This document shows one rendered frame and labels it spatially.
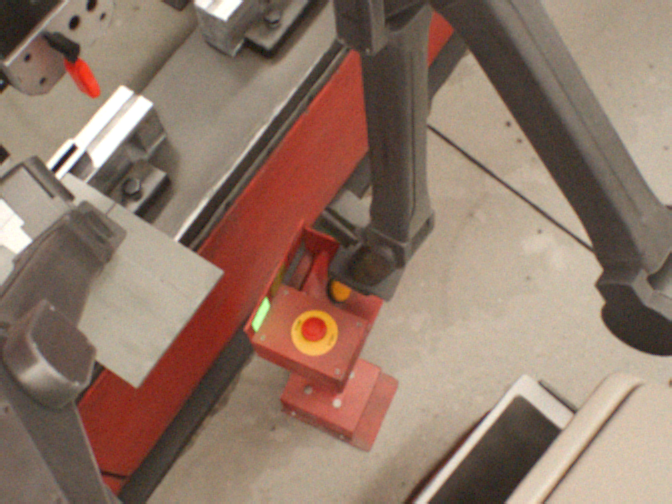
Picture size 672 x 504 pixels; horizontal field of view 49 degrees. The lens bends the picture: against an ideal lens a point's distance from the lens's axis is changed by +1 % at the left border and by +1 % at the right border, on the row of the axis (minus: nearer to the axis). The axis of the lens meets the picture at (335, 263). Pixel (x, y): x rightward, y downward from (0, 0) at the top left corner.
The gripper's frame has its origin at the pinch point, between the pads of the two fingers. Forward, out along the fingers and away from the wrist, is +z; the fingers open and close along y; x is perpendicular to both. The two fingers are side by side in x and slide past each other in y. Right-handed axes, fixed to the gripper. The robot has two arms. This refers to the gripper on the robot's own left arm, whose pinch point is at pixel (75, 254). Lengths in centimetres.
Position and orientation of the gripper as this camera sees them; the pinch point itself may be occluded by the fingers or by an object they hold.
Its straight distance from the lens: 99.9
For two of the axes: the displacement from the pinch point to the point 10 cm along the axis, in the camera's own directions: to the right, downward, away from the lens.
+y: -5.6, 7.9, -2.7
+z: -3.7, 0.6, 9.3
